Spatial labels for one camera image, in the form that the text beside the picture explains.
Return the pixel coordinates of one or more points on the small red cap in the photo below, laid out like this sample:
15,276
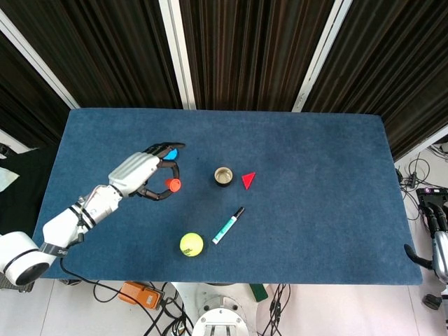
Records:
173,184

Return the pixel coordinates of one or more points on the white aluminium frame post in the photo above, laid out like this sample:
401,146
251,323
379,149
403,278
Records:
40,63
320,56
176,52

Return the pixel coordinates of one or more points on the black equipment box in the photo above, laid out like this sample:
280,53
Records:
432,197

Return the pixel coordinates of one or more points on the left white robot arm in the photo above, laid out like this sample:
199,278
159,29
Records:
52,234

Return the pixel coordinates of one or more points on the orange foot pedal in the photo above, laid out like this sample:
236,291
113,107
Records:
140,295

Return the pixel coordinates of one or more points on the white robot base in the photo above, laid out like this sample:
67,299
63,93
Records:
220,315

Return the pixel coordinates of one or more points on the black power strip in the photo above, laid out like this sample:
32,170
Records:
410,179

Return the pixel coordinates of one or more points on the blue felt table mat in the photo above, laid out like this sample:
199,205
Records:
266,217

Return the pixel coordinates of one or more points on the blue round disc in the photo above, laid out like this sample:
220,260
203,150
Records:
172,154

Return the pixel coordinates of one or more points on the red triangle block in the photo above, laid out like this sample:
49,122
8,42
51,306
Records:
248,180

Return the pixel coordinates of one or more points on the black caster wheel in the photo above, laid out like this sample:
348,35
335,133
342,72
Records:
430,301

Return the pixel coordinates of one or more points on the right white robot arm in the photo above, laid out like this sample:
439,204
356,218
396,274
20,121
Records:
445,304

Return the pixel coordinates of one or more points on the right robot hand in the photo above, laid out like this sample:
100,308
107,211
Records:
437,241

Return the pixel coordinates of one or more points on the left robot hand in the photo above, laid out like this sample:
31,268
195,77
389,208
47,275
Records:
147,171

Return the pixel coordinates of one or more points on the green marker pen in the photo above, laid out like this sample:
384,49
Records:
228,225

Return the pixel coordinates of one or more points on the dark green rectangular block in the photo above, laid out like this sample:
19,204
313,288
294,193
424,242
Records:
258,292

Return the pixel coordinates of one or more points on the metal tin cup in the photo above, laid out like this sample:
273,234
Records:
224,176

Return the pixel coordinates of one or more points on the yellow tennis ball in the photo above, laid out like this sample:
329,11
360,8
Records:
191,244

